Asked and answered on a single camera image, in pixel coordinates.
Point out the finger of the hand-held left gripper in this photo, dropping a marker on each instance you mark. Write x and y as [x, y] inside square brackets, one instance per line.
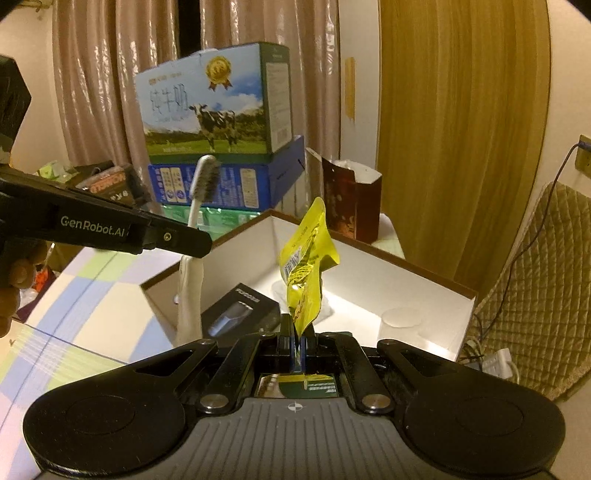
[115, 226]

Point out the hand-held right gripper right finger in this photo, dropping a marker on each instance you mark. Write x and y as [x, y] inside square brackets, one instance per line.
[364, 374]

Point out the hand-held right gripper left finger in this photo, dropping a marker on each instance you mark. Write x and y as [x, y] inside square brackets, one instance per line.
[231, 369]

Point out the white toothbrush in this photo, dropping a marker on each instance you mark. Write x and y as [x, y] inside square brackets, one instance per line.
[191, 286]

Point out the brown cardboard box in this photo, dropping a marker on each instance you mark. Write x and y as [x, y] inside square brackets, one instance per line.
[369, 277]

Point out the yellow foil packet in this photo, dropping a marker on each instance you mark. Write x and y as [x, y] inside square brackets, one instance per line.
[307, 258]

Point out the plaid cloth desktop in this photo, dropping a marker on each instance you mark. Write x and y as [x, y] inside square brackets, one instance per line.
[69, 314]

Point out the person's left hand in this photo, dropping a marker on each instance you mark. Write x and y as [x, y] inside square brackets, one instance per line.
[23, 272]

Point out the green basket of snacks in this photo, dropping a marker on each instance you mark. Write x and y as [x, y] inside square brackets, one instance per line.
[111, 184]

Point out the small black box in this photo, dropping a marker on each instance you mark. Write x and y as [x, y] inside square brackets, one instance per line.
[240, 314]

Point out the light green packet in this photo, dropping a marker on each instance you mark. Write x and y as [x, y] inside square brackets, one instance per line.
[55, 170]

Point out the green drink pack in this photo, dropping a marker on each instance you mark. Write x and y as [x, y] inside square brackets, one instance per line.
[217, 217]

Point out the beige curtain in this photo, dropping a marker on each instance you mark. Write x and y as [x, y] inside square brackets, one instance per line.
[120, 64]

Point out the white power strip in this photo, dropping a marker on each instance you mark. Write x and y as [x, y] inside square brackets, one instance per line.
[494, 360]

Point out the blue carton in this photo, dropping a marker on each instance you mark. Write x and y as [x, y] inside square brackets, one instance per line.
[240, 182]

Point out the cow print milk carton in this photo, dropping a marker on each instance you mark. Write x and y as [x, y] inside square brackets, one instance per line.
[207, 106]

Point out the dark red paper bag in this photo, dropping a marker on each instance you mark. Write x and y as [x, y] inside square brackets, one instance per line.
[351, 198]

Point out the quilted chair cushion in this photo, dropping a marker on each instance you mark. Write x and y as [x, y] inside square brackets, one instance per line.
[535, 286]

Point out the wooden door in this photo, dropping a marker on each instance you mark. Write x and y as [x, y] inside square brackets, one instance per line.
[461, 129]

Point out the yellow paper strip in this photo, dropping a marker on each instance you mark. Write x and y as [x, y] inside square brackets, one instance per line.
[349, 87]

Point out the wall socket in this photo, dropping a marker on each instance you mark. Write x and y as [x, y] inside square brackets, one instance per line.
[584, 154]

